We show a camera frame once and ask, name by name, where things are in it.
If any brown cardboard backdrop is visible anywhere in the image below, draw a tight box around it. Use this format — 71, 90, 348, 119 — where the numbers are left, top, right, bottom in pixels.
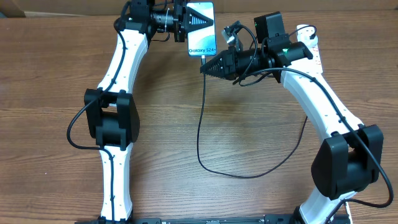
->
0, 0, 398, 18

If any black USB charging cable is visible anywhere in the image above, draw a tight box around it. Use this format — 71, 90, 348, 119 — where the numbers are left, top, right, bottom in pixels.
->
197, 25, 318, 179

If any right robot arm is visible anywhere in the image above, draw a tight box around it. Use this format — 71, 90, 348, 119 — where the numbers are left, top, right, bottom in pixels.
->
200, 12, 385, 223

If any white charger plug adapter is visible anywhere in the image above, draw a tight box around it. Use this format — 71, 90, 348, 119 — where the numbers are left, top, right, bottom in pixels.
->
297, 27, 318, 48

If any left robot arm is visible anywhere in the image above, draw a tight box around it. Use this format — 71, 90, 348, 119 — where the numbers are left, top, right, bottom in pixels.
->
84, 1, 216, 223

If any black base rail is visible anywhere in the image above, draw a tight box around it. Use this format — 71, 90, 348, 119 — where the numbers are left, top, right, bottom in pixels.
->
76, 215, 301, 224

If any blue Galaxy smartphone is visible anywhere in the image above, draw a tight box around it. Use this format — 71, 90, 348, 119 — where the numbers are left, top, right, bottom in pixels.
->
187, 2, 217, 57

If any white power strip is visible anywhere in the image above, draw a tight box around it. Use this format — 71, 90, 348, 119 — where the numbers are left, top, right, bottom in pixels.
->
295, 24, 323, 74

